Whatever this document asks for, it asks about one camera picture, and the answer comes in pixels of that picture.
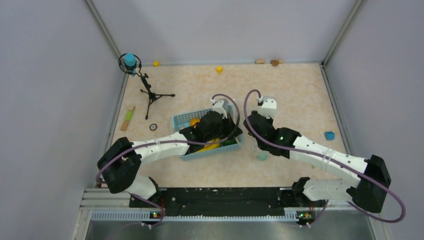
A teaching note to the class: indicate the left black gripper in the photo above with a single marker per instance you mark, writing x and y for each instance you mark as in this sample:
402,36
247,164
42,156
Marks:
232,129

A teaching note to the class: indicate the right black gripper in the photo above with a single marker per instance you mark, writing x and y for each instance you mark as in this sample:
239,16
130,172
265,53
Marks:
270,120

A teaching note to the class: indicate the clear zip top bag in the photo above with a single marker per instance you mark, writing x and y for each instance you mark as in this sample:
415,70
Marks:
253,146

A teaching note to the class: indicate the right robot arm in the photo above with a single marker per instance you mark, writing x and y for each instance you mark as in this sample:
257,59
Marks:
361,181

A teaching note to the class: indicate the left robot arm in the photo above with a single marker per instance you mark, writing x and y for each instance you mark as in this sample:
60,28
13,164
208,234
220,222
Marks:
119,166

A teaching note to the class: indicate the yellow banana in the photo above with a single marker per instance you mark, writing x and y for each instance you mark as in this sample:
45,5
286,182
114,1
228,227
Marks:
210,146

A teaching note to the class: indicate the green lime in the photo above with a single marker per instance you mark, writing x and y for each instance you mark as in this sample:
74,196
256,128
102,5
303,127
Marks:
233,141

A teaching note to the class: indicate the yellow cube on table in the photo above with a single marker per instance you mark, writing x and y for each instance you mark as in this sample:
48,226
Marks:
219,69

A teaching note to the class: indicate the blue small block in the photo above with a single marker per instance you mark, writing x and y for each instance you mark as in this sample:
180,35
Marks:
329,135

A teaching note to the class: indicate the green wooden stick toy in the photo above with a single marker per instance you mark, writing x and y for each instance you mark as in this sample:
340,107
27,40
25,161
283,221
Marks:
127,117

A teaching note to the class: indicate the blue microphone on tripod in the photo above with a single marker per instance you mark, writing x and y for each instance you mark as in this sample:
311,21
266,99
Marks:
131,64

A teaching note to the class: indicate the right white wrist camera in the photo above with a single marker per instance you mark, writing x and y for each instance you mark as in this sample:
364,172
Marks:
267,106

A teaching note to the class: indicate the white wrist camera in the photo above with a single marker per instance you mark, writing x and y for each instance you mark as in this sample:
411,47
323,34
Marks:
267,106
220,106

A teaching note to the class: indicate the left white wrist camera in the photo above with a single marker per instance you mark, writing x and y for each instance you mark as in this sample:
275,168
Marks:
220,106

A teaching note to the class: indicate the brown nut at wall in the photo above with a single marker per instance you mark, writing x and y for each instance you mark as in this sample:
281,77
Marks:
274,62

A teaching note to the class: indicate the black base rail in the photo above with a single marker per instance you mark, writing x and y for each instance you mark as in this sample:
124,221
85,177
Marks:
230,201

